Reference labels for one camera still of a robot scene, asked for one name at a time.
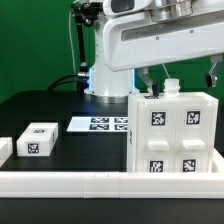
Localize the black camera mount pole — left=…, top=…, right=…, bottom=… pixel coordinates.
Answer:
left=70, top=1, right=99, bottom=72

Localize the white U-shaped fence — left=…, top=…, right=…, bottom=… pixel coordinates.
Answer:
left=0, top=137, right=224, bottom=199

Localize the white marker base sheet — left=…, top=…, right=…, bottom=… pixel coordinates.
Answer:
left=67, top=116, right=128, bottom=132

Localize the black cable bundle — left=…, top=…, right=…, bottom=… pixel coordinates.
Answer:
left=46, top=73, right=88, bottom=92

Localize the white thin cable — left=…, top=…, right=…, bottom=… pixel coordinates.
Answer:
left=161, top=63, right=171, bottom=80

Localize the white cabinet body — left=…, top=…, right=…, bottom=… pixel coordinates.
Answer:
left=127, top=79, right=218, bottom=172

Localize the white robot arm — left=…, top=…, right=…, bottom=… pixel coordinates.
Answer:
left=86, top=0, right=224, bottom=102

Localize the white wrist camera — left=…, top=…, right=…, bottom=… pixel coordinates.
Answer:
left=103, top=0, right=152, bottom=16

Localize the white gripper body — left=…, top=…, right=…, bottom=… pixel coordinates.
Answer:
left=103, top=10, right=224, bottom=71

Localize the white cabinet top box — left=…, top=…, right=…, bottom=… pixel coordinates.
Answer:
left=17, top=122, right=58, bottom=157

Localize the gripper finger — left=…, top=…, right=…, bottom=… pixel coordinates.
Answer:
left=205, top=54, right=223, bottom=88
left=138, top=68, right=159, bottom=97

